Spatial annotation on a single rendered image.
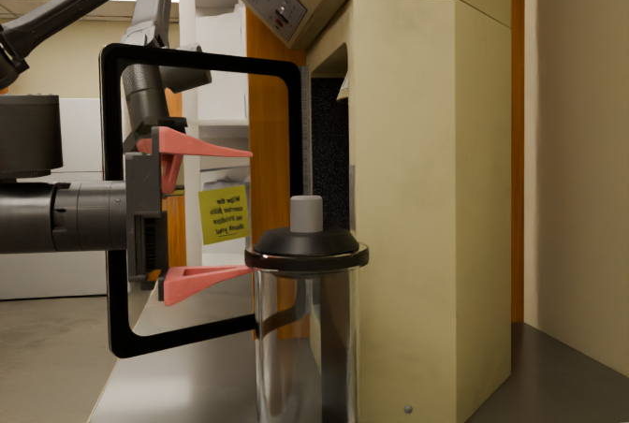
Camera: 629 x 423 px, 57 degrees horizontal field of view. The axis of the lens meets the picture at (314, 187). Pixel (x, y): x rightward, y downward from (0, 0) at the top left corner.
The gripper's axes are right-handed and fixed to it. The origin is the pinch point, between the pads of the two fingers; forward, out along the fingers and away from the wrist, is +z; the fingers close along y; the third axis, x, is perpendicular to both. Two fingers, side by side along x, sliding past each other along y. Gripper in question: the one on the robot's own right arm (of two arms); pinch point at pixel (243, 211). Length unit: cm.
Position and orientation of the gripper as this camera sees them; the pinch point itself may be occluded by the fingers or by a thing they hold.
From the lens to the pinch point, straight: 49.6
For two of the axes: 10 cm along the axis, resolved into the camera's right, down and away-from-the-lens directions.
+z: 9.9, -0.2, 1.7
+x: -1.7, -0.4, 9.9
